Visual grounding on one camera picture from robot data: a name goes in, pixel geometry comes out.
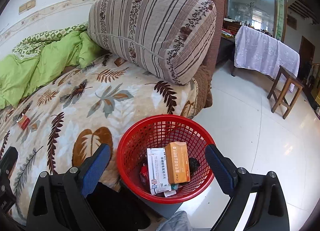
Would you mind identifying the black bag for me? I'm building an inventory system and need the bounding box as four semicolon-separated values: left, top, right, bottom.
188;157;200;176

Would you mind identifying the orange medicine box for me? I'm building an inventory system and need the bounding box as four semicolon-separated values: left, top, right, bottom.
165;142;190;184

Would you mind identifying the teal tissue pack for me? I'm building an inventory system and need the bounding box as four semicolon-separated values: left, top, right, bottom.
171;183;179;190

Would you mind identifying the white blue medicine box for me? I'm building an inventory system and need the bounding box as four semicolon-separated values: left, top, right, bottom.
163;190;176;197

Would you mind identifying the white long medicine box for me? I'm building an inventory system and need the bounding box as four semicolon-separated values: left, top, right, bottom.
146;148;171;195

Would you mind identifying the red white foot-print bag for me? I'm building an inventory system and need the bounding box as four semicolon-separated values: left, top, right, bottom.
139;163;149;186

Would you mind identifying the leaf pattern beige blanket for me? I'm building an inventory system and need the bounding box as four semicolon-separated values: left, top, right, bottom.
1;56;198;224

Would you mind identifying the small red box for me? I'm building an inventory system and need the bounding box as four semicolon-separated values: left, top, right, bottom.
16;114;30;130

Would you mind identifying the red plastic mesh basket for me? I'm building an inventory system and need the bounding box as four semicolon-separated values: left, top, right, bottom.
117;115;214;204

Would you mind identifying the wooden stool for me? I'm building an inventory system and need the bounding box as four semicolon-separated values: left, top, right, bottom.
267;66;304;119

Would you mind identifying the green quilt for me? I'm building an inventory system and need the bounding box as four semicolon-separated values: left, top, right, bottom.
1;23;104;109

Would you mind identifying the table with lilac cloth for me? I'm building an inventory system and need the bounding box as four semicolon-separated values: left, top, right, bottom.
234;26;300;79

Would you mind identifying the striped brown cushion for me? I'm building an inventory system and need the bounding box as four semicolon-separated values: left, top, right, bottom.
87;0;216;85

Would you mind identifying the large wall mirror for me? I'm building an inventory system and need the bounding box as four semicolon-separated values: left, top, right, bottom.
223;0;287;42

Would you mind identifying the beige wall switch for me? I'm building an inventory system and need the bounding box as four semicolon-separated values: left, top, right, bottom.
18;0;36;15

